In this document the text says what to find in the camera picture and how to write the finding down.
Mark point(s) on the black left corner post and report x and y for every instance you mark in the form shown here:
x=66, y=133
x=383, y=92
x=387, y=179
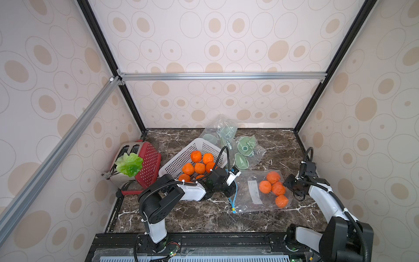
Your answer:
x=104, y=47

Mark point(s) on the black corner post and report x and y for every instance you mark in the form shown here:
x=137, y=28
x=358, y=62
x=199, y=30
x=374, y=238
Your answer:
x=104, y=47
x=354, y=29

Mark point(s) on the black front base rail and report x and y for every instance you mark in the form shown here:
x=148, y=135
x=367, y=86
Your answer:
x=197, y=247

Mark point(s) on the silver aluminium left rail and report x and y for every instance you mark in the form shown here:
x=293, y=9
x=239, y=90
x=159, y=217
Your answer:
x=25, y=198

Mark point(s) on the silver aluminium rail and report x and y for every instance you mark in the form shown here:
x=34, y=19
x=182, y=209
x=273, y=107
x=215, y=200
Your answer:
x=229, y=76
x=25, y=198

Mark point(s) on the silver aluminium back rail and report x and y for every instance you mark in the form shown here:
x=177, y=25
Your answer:
x=229, y=76

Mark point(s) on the orange toy mandarin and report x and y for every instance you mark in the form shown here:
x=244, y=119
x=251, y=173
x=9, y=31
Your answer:
x=188, y=169
x=196, y=156
x=200, y=168
x=208, y=158

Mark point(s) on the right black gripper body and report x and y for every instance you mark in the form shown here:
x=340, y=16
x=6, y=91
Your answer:
x=295, y=185

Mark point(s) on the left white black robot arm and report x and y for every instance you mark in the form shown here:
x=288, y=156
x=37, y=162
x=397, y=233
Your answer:
x=159, y=199

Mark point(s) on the green toy lettuce leaf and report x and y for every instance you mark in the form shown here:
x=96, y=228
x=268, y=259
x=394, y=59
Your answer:
x=129, y=164

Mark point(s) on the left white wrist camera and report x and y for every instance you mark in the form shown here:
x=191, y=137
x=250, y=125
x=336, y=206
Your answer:
x=233, y=174

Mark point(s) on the blue-seal clear zip-top bag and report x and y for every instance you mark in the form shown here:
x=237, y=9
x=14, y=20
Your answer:
x=248, y=198

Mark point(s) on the black right corner post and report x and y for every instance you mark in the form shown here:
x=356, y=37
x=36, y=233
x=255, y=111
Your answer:
x=354, y=29

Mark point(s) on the white perforated plastic basket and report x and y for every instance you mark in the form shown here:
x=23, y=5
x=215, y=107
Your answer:
x=175, y=165

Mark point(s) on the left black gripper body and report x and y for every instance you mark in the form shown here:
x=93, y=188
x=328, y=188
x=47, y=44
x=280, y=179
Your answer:
x=228, y=190

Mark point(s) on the green-seal clear zip-top bag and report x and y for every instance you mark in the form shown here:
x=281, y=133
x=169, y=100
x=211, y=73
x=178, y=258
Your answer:
x=245, y=152

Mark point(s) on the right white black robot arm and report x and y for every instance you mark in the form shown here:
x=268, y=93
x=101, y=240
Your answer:
x=345, y=239

